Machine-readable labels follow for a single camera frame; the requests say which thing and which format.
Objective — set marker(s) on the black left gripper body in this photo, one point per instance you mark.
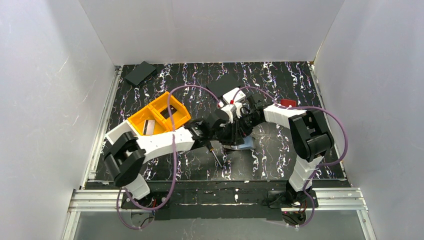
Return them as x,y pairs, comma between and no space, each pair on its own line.
226,134

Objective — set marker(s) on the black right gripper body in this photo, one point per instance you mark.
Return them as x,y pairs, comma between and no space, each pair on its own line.
244,125

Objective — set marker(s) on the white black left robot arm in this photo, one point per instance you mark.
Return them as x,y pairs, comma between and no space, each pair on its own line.
129,152

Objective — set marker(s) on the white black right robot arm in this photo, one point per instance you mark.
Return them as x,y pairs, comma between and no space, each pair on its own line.
310,135

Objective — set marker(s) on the red leather card holder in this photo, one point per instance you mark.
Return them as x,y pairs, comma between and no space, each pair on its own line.
289,103

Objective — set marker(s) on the black card in bin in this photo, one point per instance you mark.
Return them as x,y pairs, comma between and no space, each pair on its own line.
165,113

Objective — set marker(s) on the grey card in bin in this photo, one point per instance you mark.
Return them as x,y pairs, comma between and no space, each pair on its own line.
149,127

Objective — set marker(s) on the yellow black screwdriver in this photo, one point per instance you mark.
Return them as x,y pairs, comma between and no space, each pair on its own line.
216,159

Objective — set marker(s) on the white rectangular box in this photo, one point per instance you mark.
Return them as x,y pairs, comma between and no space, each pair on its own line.
229,96

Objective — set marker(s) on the black flat box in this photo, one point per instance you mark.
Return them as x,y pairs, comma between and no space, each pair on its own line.
223,85

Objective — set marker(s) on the yellow plastic bin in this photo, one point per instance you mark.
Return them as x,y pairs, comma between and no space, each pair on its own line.
152,111

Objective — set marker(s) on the black flat pad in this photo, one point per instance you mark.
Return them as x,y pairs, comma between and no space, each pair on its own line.
140,73

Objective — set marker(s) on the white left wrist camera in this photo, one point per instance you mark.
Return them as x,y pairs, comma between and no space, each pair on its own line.
233,111

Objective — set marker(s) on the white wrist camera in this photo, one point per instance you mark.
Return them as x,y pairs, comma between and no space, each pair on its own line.
233,111
239,97

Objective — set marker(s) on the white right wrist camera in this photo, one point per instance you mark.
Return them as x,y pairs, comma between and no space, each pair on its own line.
239,97

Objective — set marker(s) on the aluminium left side rail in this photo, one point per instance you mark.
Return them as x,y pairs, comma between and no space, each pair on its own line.
97,146

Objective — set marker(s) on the aluminium rail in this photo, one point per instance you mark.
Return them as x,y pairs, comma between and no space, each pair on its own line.
99,200
97,146

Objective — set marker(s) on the aluminium front rail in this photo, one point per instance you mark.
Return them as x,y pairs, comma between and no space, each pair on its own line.
99,200

